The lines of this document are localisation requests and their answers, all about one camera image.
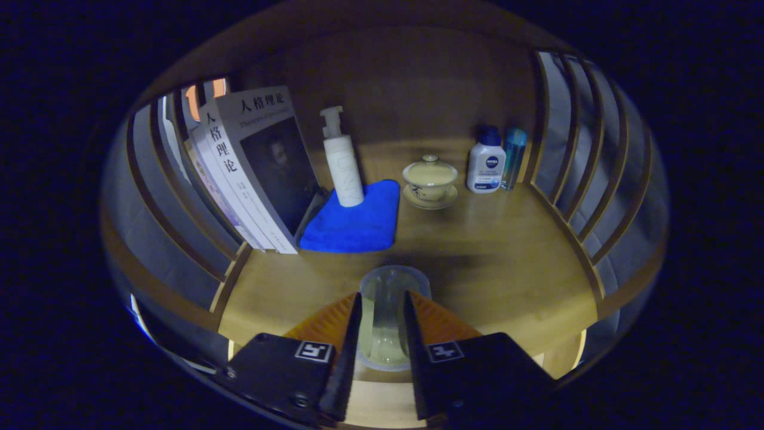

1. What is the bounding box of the brown wooden countertop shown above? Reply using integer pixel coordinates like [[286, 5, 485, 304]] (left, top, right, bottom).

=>
[[218, 139, 599, 383]]

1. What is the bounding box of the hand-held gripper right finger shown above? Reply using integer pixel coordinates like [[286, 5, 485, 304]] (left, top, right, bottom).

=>
[[403, 290, 556, 422]]

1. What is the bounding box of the white pump bottle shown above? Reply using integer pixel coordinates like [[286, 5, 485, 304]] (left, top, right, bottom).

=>
[[319, 106, 365, 208]]

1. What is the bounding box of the thick white book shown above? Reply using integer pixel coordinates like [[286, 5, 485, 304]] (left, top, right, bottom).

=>
[[199, 85, 323, 254]]

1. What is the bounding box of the thin white book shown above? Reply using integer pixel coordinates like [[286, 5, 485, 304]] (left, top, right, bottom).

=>
[[190, 128, 266, 250]]

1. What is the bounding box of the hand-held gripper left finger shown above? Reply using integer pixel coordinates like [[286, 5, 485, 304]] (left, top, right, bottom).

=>
[[218, 291, 363, 426]]

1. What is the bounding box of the slim teal bottle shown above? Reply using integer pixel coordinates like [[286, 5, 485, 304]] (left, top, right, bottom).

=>
[[501, 127, 528, 192]]

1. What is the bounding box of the white lotion bottle blue cap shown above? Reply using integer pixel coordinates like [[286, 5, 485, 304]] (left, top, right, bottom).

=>
[[466, 125, 507, 194]]

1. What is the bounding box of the pale purple book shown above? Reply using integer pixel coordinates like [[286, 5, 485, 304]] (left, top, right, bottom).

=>
[[184, 140, 251, 245]]

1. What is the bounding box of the brown wooden cabinet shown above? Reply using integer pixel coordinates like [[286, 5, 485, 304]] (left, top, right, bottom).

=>
[[101, 0, 669, 383]]

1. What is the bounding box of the cream lidded tea bowl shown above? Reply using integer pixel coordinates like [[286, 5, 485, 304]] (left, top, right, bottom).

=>
[[402, 154, 459, 210]]

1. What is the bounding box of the pale yellow fluffy-base polishing pad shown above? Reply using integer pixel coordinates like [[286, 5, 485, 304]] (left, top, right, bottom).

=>
[[357, 265, 433, 372]]

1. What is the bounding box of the blue folded cloth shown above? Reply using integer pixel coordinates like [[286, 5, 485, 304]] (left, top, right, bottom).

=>
[[298, 179, 401, 254]]

